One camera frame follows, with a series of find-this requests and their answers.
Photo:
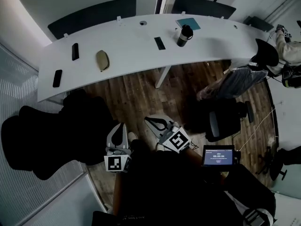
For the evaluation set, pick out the black tumbler bottle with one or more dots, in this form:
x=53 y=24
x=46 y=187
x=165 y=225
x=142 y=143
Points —
x=184 y=36

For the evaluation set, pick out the long dark desk divider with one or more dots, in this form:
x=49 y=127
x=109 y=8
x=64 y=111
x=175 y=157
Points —
x=94 y=15

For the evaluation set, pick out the person's right forearm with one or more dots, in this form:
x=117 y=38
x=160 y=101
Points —
x=194 y=156

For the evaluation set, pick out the white desk leg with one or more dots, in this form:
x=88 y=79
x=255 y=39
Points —
x=162 y=76

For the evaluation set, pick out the teal notebook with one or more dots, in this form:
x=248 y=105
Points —
x=188 y=23

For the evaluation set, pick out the black smartphone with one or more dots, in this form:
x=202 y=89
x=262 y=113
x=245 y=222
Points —
x=57 y=78

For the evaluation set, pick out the person's left forearm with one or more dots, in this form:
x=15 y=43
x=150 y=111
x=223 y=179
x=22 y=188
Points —
x=121 y=192

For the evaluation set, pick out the white window blinds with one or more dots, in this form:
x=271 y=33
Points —
x=23 y=126

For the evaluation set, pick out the black office chair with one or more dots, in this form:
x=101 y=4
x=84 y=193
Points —
x=266 y=52
x=47 y=135
x=218 y=123
x=275 y=166

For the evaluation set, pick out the black flat remote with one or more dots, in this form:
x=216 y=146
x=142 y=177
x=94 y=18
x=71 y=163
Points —
x=159 y=43

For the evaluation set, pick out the beige glasses case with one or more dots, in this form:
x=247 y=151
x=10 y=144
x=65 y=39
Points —
x=102 y=60

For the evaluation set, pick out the person in dark shirt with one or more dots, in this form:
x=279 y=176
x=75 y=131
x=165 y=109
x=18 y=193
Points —
x=176 y=192

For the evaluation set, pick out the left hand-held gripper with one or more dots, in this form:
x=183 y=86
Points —
x=114 y=163

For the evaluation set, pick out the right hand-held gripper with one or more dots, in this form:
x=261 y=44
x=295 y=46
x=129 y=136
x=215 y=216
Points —
x=177 y=140

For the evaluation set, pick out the black oblong box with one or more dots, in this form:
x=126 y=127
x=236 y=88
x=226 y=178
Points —
x=75 y=52

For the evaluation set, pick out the chest-mounted timer screen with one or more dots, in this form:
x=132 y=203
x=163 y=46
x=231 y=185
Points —
x=217 y=156

